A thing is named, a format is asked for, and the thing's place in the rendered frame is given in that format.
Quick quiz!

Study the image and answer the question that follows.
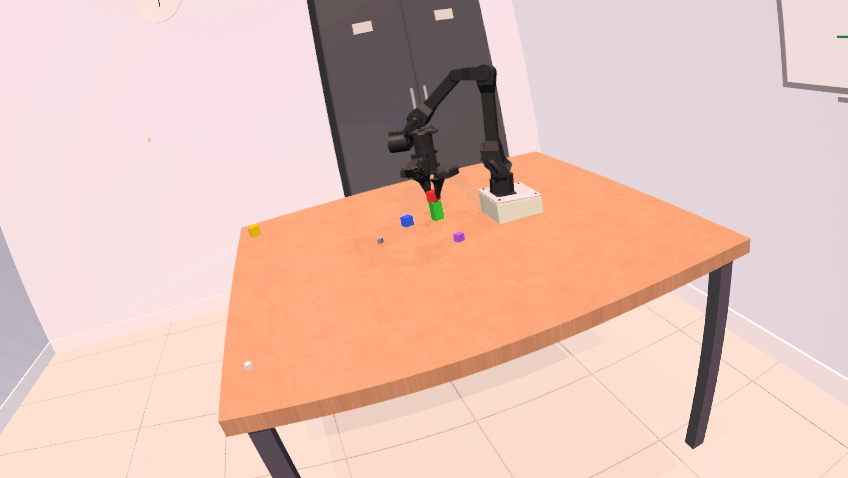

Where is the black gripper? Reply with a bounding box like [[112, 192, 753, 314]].
[[412, 148, 459, 199]]

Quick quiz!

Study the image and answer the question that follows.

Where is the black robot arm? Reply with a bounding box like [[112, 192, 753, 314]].
[[387, 63, 517, 197]]

